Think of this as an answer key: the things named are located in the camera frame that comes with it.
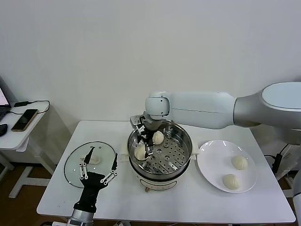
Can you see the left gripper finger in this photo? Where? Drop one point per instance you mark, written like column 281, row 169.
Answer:
column 89, row 156
column 115, row 163

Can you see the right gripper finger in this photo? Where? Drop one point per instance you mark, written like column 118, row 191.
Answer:
column 149, row 148
column 140, row 129

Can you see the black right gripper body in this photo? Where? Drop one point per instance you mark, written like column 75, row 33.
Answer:
column 147, row 136

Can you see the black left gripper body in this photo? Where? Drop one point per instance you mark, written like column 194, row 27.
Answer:
column 92, row 183

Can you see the white steamed baozi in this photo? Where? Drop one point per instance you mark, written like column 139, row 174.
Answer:
column 158, row 138
column 140, row 153
column 239, row 162
column 231, row 181

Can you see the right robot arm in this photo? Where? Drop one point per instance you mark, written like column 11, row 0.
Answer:
column 200, row 108

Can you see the stainless steel steamer basket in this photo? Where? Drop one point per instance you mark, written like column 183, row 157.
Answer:
column 174, row 150

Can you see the steel steamer pot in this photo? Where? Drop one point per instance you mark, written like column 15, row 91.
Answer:
column 160, row 184

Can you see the white round plate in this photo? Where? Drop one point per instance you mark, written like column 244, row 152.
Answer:
column 211, row 164

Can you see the smartphone with gold edge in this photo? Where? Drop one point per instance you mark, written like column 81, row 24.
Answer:
column 24, row 120

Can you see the white side table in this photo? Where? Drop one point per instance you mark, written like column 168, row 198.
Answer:
column 14, row 139

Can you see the black power adapter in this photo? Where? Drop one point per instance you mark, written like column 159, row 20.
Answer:
column 21, row 103

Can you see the black computer mouse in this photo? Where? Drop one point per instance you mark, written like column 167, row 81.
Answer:
column 2, row 129

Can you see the black laptop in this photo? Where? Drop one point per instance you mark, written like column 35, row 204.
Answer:
column 2, row 96

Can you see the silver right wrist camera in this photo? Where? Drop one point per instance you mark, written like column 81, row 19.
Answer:
column 135, row 120

